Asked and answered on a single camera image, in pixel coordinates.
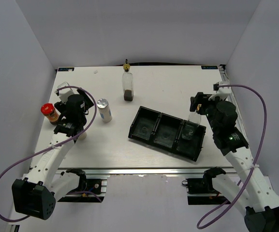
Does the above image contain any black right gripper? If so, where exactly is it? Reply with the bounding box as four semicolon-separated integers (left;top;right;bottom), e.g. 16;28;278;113
189;92;223;133

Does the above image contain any clear glass oil bottle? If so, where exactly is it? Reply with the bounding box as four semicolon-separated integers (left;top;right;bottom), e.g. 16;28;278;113
181;104;202;140

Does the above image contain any red lid sauce jar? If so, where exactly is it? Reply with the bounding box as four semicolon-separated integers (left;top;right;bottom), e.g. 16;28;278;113
41;103;59;125

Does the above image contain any white shaker with silver lid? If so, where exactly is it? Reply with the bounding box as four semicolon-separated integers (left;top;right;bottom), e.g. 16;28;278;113
77;130;87;140

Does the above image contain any white shaker with blue label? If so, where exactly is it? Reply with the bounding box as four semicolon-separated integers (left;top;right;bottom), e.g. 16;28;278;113
97;99;112;123

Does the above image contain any glass bottle with dark sauce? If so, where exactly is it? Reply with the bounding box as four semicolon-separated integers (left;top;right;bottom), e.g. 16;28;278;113
122;59;133;102

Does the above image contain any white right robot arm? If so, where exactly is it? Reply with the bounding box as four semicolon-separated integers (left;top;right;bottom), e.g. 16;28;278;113
190;92;279;232

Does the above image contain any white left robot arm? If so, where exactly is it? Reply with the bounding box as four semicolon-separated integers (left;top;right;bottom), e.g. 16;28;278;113
12;88;95;220

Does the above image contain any black three-compartment tray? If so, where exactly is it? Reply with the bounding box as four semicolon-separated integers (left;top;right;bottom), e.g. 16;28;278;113
128;106;206;161

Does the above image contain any blue label sticker right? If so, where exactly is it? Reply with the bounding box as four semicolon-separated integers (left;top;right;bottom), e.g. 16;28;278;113
201;65;218;70

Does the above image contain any blue label sticker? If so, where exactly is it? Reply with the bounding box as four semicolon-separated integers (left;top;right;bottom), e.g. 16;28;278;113
58;67;74;72
201;65;218;70

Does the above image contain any blue label sticker left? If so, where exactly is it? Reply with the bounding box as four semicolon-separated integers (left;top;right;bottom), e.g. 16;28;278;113
58;67;74;72

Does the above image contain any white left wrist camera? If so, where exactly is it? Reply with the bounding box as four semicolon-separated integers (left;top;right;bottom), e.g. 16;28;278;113
55;82;76;104

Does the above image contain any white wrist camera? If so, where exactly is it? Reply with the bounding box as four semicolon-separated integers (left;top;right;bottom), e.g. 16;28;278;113
55;82;76;104
209;81;232;101

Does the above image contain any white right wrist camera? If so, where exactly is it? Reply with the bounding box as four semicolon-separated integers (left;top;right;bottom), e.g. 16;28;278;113
209;81;232;101

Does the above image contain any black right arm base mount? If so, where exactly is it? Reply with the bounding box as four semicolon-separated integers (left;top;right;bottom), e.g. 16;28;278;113
181;167;230;205

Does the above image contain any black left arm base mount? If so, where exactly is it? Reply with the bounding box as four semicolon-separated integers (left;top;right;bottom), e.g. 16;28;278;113
51;169;107;203

